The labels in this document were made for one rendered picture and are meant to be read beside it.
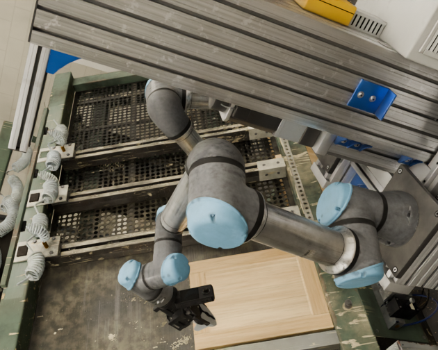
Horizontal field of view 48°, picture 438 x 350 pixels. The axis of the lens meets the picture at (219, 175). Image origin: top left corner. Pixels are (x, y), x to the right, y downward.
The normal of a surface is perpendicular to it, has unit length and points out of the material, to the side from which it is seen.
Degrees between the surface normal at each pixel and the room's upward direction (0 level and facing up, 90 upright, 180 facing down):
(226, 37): 90
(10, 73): 90
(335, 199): 8
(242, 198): 105
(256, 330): 59
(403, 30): 0
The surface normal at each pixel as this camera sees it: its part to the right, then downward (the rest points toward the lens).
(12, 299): -0.12, -0.71
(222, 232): -0.11, 0.79
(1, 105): 0.18, 0.55
